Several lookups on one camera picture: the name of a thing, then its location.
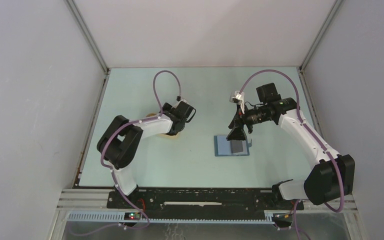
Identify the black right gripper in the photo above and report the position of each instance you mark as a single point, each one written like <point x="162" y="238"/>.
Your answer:
<point x="236" y="133"/>

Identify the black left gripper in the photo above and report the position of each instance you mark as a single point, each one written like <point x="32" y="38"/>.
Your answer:
<point x="166" y="107"/>

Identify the black credit card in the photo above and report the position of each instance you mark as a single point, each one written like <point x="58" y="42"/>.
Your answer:
<point x="238" y="147"/>

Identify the blue card holder wallet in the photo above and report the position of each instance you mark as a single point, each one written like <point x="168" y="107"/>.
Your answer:
<point x="222" y="147"/>

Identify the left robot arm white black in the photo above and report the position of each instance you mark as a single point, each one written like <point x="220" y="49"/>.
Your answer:
<point x="119" y="143"/>

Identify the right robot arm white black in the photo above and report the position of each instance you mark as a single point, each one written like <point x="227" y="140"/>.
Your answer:
<point x="332" y="174"/>

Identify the beige oval card tray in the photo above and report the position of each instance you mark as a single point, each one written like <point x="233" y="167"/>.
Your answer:
<point x="163" y="135"/>

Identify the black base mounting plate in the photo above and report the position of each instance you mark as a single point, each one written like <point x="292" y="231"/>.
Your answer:
<point x="224" y="204"/>

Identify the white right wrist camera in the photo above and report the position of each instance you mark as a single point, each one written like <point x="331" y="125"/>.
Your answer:
<point x="237" y="97"/>

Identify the aluminium frame rail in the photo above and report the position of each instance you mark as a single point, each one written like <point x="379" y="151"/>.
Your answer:
<point x="88" y="199"/>

